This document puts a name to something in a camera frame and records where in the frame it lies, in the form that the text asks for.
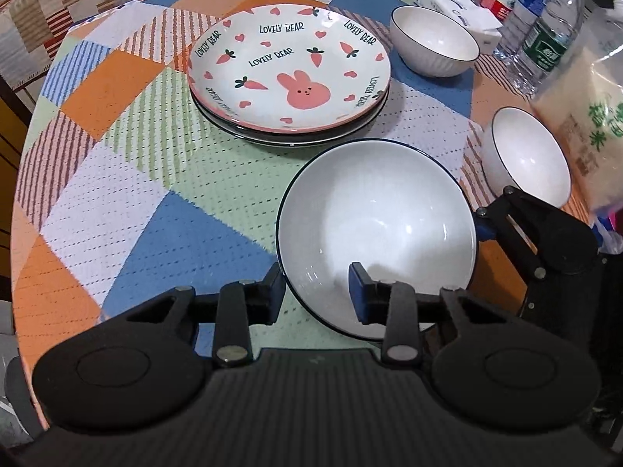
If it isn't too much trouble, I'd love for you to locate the large white bowl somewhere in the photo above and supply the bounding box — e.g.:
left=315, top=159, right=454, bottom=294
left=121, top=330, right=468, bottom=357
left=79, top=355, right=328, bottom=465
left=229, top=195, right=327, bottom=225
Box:
left=276, top=139, right=478, bottom=341

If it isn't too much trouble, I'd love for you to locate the small white bowl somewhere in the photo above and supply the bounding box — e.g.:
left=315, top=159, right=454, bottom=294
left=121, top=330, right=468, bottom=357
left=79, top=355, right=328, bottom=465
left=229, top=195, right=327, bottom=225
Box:
left=390, top=5, right=480, bottom=78
left=482, top=107, right=571, bottom=208

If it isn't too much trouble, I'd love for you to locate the white sun plate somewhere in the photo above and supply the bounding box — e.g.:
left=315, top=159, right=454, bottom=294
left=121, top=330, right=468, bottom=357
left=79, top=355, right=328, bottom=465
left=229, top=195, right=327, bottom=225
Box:
left=191, top=90, right=390, bottom=147

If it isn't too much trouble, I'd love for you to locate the pink bunny carrot plate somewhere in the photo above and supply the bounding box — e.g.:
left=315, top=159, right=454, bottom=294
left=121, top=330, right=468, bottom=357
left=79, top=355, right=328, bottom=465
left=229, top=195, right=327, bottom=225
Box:
left=187, top=3, right=391, bottom=135

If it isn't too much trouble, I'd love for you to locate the colourful patchwork tablecloth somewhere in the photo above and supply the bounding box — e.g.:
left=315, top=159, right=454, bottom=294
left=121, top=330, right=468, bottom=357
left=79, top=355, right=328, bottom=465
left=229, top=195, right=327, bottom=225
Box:
left=9, top=0, right=593, bottom=429

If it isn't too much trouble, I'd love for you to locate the bag of rice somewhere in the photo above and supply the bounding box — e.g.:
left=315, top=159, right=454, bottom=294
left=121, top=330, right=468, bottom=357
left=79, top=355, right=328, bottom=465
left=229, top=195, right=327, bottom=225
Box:
left=531, top=15, right=622, bottom=213

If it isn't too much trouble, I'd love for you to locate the green label water bottle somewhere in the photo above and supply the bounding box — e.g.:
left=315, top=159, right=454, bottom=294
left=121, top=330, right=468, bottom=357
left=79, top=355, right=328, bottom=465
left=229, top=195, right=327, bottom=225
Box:
left=507, top=0, right=586, bottom=96

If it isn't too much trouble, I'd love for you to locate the white tissue box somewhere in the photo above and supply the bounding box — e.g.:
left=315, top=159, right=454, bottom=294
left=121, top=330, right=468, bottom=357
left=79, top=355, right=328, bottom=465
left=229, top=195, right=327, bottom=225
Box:
left=414, top=0, right=503, bottom=55

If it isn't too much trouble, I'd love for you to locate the blue label water bottle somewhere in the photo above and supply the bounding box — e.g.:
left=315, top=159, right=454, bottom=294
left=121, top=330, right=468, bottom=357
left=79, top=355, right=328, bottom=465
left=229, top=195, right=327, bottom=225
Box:
left=493, top=0, right=548, bottom=61

